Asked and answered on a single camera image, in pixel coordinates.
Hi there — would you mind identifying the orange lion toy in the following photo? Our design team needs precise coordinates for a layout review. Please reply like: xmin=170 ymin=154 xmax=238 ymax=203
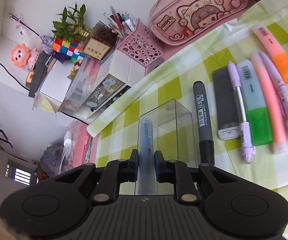
xmin=11 ymin=43 xmax=40 ymax=70

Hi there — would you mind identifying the lucky bamboo plant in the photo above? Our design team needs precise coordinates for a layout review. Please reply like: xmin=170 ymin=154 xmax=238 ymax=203
xmin=52 ymin=3 xmax=92 ymax=42

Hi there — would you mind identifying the rubik's cube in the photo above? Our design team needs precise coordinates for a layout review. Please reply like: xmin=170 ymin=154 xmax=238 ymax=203
xmin=52 ymin=37 xmax=85 ymax=63

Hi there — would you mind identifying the green highlighter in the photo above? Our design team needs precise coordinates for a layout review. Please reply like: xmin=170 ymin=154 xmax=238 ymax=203
xmin=237 ymin=59 xmax=273 ymax=146

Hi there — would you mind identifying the pink cat pencil case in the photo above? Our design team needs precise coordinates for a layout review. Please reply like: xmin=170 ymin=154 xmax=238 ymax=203
xmin=149 ymin=0 xmax=248 ymax=46

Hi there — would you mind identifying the pink perforated pen holder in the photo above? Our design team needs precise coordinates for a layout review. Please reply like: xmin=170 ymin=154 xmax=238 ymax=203
xmin=116 ymin=18 xmax=164 ymax=68

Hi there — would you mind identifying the white drawer organizer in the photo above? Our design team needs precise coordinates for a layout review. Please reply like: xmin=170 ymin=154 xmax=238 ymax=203
xmin=34 ymin=50 xmax=145 ymax=124

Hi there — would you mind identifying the grey black marker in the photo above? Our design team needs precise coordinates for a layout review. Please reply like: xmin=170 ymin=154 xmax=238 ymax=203
xmin=193 ymin=81 xmax=215 ymax=165

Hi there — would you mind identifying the orange highlighter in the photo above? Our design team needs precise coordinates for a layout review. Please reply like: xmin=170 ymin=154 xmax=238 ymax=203
xmin=252 ymin=24 xmax=288 ymax=83

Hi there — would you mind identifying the black cable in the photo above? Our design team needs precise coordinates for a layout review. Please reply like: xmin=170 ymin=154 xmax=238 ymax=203
xmin=0 ymin=48 xmax=31 ymax=92

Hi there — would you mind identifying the glass planter with label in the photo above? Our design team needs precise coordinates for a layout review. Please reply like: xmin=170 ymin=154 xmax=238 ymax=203
xmin=80 ymin=21 xmax=119 ymax=63

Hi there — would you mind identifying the green checkered tablecloth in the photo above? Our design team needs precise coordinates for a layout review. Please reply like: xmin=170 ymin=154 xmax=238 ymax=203
xmin=86 ymin=0 xmax=288 ymax=238

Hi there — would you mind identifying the blue pen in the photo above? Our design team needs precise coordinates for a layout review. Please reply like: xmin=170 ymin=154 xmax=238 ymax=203
xmin=137 ymin=116 xmax=156 ymax=196

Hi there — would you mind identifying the black box on organizer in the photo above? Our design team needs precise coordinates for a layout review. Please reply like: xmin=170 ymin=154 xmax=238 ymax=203
xmin=26 ymin=52 xmax=56 ymax=98

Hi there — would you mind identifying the pink pen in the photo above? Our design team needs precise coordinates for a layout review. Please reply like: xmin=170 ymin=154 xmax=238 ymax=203
xmin=250 ymin=51 xmax=287 ymax=154

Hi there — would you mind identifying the lilac white pen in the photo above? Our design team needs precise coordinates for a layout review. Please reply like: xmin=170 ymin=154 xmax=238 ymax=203
xmin=227 ymin=61 xmax=256 ymax=164

